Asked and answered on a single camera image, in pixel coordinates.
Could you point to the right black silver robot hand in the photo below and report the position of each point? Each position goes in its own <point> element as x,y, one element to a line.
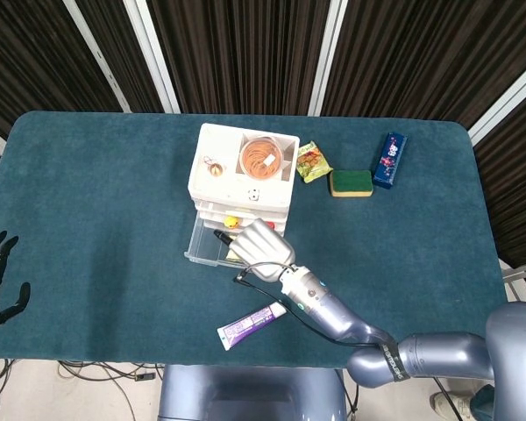
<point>263,250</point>

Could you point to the yellow small packet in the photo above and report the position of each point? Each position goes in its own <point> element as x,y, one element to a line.
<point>232,255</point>

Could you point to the clear plastic drawer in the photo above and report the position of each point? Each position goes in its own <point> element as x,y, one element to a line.
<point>219,205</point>
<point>206,245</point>
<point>210,218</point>

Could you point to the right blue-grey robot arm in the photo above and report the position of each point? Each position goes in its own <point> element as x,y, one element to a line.
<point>421,351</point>

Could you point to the white drawer organizer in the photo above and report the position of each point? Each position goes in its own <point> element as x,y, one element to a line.
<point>215,140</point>

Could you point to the yellow duck toy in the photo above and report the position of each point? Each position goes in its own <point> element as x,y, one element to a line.
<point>231,221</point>

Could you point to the purple white toothpaste tube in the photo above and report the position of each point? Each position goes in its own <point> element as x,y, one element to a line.
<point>250,325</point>

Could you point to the tub of orange rubber bands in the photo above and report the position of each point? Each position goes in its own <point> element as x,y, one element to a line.
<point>260,159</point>

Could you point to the small gold bell charm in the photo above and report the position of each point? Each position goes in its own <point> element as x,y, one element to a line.
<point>215,169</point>

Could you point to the green snack packet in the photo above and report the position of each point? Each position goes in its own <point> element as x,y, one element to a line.
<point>313,162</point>

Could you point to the green yellow sponge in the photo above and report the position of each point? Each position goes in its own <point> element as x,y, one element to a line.
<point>350,182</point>

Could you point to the blue-grey robot torso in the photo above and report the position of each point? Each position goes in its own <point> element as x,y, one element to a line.
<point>245,394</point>

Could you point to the teal table cloth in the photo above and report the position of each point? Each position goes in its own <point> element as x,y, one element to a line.
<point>114,219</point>

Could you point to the dark blue printed box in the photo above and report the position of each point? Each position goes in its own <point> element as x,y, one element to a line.
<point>390,160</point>

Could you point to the black power adapter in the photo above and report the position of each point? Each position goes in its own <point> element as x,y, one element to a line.
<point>144,376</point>

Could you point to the white shoe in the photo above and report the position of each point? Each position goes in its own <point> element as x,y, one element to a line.
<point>449,404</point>

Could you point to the dark teal trouser leg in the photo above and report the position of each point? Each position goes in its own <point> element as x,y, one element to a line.
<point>482,403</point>

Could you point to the white metal frame post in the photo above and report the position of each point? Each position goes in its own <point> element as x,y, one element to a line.
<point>508,98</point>
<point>328,57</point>
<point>153,54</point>
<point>97,54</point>

